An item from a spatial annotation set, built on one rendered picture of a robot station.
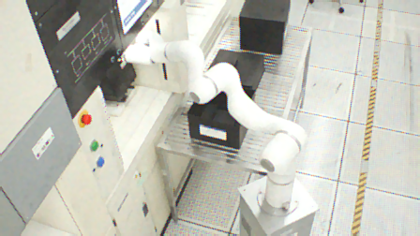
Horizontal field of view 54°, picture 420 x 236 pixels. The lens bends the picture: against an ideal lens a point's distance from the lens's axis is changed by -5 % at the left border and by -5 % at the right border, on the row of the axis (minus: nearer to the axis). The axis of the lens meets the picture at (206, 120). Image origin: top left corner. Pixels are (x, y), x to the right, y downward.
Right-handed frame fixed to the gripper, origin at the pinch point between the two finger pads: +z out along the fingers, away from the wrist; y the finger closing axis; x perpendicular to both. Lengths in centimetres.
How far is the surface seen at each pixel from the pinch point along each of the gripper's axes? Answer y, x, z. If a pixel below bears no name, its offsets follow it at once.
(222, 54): 54, -35, -48
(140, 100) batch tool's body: 3.6, -34.6, -16.5
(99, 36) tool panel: -35, 35, -30
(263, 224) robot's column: -46, -46, -96
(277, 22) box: 75, -21, -77
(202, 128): -6, -36, -55
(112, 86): -10.1, -13.9, -11.6
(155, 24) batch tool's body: 14.0, 8.4, -27.3
